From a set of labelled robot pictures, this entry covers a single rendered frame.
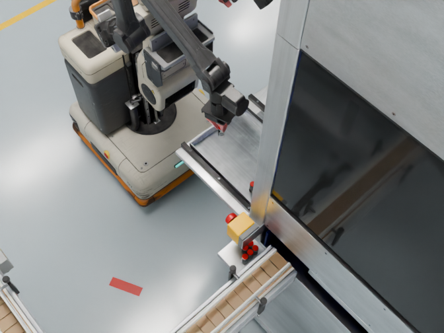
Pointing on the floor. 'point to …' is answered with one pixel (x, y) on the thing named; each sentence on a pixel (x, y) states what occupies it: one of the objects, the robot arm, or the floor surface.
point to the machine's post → (277, 104)
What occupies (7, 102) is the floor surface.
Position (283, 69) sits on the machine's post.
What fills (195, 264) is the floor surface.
